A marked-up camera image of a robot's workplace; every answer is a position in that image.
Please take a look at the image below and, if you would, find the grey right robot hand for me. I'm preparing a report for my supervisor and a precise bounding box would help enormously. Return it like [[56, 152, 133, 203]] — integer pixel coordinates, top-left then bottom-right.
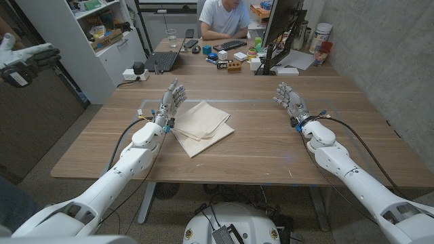
[[273, 81, 311, 125]]

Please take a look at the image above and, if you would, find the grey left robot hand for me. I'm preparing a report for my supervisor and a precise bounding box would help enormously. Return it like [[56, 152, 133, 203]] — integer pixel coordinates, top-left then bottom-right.
[[154, 78, 188, 128]]

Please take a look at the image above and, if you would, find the beige cloth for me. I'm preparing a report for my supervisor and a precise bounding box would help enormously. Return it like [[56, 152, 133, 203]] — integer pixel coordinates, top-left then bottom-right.
[[171, 100, 235, 159]]

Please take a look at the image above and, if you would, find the long flat white box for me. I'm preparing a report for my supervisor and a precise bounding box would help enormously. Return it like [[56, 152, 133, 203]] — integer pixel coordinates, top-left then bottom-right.
[[275, 66, 300, 77]]

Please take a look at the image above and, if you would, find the white paper sheet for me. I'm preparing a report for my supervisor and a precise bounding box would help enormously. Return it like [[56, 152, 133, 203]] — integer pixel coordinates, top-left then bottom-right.
[[276, 49, 315, 71]]

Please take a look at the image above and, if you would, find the black laptop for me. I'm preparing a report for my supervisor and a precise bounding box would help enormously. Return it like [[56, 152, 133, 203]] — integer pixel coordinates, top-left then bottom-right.
[[144, 28, 195, 73]]

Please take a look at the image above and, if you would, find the white power strip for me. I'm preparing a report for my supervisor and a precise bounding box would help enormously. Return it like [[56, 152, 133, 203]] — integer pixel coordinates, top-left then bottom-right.
[[121, 68, 151, 81]]

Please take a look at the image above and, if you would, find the clear drinking glass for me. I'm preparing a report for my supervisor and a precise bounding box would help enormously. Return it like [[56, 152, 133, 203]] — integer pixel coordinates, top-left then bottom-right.
[[165, 28, 178, 48]]

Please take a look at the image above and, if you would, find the white canister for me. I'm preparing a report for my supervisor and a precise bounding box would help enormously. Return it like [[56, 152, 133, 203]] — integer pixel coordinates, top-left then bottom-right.
[[308, 22, 334, 54]]

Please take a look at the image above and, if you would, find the black computer monitor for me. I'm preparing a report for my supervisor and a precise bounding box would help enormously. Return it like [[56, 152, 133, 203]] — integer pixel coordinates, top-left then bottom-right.
[[254, 0, 308, 76]]

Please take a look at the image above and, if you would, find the black keyboard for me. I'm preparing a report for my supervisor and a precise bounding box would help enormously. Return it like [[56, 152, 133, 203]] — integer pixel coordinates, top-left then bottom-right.
[[212, 39, 248, 52]]

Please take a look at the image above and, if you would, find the brown cardboard box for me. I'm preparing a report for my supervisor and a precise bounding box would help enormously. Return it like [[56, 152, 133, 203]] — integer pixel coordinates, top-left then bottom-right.
[[90, 28, 125, 52]]

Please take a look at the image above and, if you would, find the orange tray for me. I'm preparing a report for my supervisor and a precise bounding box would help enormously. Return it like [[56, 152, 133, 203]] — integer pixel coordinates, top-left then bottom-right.
[[250, 3, 272, 19]]

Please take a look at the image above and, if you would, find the grey table leg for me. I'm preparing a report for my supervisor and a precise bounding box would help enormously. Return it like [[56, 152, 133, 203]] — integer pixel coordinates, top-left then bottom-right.
[[137, 182, 157, 225], [309, 185, 330, 232]]

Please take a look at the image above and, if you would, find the person in white t-shirt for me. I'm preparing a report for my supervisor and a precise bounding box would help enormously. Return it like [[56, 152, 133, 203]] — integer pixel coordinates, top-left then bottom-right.
[[198, 0, 252, 41]]

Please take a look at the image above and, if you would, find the white shelf cabinet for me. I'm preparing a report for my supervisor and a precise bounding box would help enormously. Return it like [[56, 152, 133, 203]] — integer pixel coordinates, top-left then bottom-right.
[[15, 0, 147, 105]]

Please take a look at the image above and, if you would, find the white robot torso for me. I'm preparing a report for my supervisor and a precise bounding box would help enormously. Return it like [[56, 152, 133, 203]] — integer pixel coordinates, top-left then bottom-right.
[[182, 202, 281, 244]]

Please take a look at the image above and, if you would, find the black device on torso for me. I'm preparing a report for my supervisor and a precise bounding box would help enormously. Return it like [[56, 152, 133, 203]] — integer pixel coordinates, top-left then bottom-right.
[[212, 223, 245, 244]]

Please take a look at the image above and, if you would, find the person's leg in jeans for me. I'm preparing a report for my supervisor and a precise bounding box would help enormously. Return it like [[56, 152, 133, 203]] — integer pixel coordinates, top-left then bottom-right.
[[0, 176, 38, 235]]

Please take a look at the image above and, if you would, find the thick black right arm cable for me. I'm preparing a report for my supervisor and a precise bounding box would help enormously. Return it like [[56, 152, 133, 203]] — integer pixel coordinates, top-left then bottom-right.
[[317, 115, 410, 201]]

